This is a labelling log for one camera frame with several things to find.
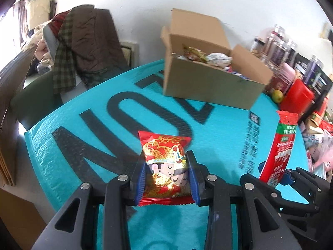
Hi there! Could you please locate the white framed board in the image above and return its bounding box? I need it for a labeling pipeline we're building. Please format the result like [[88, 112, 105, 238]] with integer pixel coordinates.
[[120, 40, 139, 67]]

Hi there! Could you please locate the long red snack packet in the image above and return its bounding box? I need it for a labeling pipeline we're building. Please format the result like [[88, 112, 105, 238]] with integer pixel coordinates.
[[259, 110, 298, 188]]

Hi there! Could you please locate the white line-print packet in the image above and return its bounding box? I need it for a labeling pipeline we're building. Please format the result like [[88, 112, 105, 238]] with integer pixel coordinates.
[[205, 53, 232, 67]]

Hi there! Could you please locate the group of clear food jars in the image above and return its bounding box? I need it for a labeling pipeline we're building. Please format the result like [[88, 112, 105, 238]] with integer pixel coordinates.
[[250, 25, 324, 84]]

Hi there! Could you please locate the black printed package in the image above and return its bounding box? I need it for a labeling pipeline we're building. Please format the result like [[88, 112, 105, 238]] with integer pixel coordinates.
[[294, 55, 333, 97]]

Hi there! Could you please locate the stack of flattened cardboard sheets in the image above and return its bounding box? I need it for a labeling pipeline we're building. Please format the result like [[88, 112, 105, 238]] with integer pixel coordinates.
[[0, 48, 34, 185]]

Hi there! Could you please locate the brown curtain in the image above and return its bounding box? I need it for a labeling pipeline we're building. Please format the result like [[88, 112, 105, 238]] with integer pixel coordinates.
[[14, 1, 28, 35]]

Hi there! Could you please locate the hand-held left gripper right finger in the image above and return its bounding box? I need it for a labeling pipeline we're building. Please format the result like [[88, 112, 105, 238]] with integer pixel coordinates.
[[186, 150, 303, 250]]

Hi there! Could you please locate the brown jacket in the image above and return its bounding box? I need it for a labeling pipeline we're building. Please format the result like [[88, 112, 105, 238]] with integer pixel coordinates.
[[69, 5, 128, 89]]

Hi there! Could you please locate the teal bubble mat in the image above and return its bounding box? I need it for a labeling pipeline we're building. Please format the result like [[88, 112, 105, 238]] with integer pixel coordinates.
[[24, 59, 311, 250]]

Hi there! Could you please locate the gold brown snack bag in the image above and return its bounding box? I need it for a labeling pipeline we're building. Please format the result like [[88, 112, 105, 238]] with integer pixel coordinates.
[[182, 44, 207, 62]]

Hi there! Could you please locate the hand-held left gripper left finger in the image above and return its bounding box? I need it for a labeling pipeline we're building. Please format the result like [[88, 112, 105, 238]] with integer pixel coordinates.
[[31, 159, 147, 250]]

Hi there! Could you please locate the green plaid garment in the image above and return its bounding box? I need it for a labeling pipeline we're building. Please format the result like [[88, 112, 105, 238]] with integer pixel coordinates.
[[52, 12, 78, 94]]

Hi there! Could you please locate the red canister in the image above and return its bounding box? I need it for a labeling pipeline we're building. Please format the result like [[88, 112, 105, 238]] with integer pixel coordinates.
[[280, 79, 314, 118]]

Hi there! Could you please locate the pile of pale bedding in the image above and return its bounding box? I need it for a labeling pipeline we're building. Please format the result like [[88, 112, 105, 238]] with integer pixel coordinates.
[[21, 23, 56, 73]]

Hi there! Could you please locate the pink bottle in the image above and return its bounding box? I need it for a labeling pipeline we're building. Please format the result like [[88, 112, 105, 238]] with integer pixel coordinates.
[[276, 62, 296, 91]]

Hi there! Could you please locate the pink plastic package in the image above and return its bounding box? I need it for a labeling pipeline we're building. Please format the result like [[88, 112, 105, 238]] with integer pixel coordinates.
[[312, 146, 333, 172]]

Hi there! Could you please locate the cream cloth-covered cabinet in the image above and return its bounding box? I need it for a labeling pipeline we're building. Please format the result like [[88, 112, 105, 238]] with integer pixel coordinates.
[[26, 0, 51, 29]]

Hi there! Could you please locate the large cardboard sheet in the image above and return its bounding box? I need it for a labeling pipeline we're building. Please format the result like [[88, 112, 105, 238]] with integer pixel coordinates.
[[0, 187, 47, 250]]

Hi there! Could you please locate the green fruit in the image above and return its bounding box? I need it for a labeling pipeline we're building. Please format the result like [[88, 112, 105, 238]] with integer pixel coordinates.
[[272, 89, 284, 103]]

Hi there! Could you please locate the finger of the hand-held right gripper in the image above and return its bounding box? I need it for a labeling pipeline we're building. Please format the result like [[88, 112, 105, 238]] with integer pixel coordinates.
[[280, 167, 329, 196], [239, 161, 322, 216]]

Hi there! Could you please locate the red gold figure-print packet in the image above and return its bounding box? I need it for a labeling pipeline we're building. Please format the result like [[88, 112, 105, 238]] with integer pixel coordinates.
[[137, 131, 195, 207]]

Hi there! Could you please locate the cardboard box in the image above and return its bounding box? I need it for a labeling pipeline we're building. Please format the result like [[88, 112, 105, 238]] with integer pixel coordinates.
[[160, 8, 273, 110]]

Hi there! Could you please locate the red plaid garment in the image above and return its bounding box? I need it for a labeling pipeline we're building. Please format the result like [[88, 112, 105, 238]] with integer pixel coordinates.
[[49, 12, 65, 34]]

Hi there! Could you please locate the dark green sofa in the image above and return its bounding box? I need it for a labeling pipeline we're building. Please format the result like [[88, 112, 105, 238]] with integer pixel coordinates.
[[10, 70, 63, 131]]

